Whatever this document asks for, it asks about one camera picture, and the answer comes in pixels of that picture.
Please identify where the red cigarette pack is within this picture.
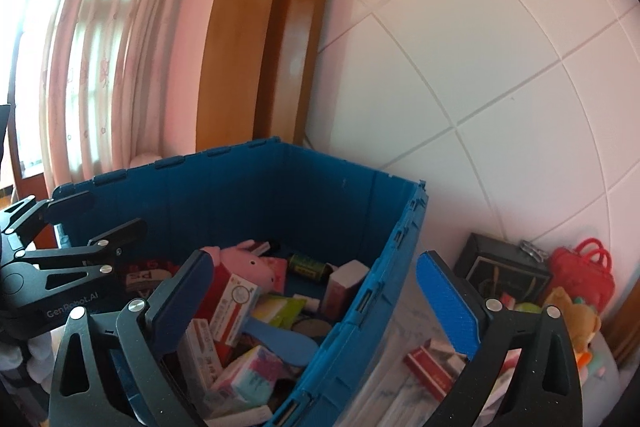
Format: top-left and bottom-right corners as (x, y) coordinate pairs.
(404, 341), (468, 400)

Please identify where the metal clip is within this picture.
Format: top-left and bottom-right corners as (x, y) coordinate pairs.
(520, 239), (548, 262)

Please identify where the round dark compact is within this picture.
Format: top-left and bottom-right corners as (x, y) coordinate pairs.
(290, 317), (333, 340)

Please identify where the wooden door frame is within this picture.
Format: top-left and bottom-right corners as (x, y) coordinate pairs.
(195, 0), (346, 152)

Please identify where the green yellow packet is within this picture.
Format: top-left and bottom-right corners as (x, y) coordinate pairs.
(250, 294), (308, 328)

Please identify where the green cylindrical can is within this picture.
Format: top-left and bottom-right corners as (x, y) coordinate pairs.
(287, 253), (333, 283)

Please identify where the pink white box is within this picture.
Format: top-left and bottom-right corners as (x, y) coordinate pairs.
(320, 259), (371, 320)

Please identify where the window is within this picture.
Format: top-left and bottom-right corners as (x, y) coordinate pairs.
(0, 0), (66, 192)

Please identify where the black gift box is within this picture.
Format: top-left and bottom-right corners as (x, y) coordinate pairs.
(454, 233), (553, 308)

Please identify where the brown plush toy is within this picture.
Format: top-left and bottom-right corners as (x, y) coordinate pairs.
(542, 287), (603, 353)

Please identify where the red toy handbag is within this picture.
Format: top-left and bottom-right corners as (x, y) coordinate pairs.
(547, 236), (616, 308)

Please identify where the pastel tissue pack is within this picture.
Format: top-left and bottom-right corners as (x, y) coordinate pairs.
(202, 346), (286, 408)

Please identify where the white red medicine box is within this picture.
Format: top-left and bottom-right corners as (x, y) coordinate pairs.
(192, 269), (261, 348)

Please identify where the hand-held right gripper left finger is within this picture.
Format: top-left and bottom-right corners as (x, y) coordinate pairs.
(48, 249), (216, 427)

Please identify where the pink pig plush toy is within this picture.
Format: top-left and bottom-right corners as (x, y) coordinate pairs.
(200, 241), (288, 293)

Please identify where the pink sheer curtain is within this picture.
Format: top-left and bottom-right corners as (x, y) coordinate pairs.
(40, 0), (246, 188)

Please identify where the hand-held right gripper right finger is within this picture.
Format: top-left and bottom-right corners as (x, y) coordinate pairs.
(416, 250), (584, 427)

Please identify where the blue plastic crate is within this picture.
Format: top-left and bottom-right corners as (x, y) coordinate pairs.
(50, 137), (430, 427)

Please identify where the white paper box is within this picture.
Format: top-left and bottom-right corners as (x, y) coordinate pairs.
(177, 319), (223, 390)

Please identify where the light blue cushion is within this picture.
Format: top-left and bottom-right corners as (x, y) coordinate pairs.
(580, 337), (623, 408)

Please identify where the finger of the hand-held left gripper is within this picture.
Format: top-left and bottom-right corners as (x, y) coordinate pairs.
(0, 191), (97, 253)
(17, 218), (149, 280)

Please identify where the blue plastic paddle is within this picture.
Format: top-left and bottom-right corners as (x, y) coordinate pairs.
(240, 314), (321, 368)

